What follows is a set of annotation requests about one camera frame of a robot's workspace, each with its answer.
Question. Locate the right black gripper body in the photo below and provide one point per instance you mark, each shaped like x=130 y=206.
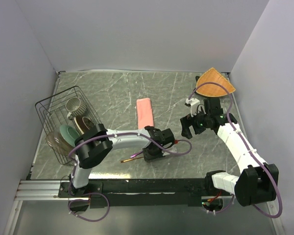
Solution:
x=199 y=122

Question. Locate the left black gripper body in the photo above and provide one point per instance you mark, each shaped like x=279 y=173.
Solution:
x=149 y=154

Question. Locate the rose gold fork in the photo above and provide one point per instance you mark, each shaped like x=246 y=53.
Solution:
x=131 y=159

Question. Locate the pink satin napkin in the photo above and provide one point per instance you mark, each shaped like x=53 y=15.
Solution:
x=144 y=113

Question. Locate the gold spoon with purple handle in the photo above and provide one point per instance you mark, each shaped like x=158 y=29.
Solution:
x=136 y=154

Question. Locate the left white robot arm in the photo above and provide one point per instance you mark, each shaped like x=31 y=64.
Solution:
x=92 y=147

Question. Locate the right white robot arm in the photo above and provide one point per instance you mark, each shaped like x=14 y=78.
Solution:
x=257 y=180

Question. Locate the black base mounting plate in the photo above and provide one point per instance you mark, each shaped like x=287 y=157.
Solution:
x=141 y=192

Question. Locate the brown ceramic plate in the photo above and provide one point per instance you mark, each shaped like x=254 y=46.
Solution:
x=83 y=124

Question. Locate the teal green bowl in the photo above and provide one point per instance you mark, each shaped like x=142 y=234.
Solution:
x=69 y=134

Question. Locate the grey striped mug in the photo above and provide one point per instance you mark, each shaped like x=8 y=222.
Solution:
x=75 y=107

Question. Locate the clear glass bowl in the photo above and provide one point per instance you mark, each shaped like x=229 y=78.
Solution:
x=55 y=141

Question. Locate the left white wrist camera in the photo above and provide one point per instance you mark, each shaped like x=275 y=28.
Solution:
x=171 y=147

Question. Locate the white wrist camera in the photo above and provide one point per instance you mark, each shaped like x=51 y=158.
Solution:
x=171 y=147
x=194 y=105

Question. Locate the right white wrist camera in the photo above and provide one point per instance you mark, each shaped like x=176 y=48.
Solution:
x=194 y=105

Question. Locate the black wire dish rack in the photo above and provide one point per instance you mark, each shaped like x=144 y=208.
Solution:
x=52 y=114

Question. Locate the aluminium rail frame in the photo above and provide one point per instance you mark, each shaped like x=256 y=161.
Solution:
x=47 y=190

